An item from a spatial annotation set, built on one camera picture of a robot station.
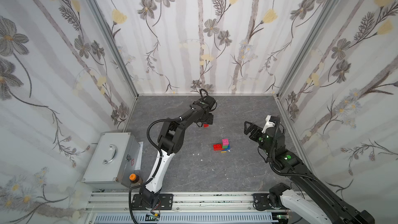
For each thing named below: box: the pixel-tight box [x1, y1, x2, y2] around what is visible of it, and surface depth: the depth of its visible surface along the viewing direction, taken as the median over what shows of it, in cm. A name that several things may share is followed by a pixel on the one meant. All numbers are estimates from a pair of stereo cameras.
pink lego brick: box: [222, 138, 230, 146], surface depth 85 cm
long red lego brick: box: [212, 143, 225, 151], surface depth 90 cm
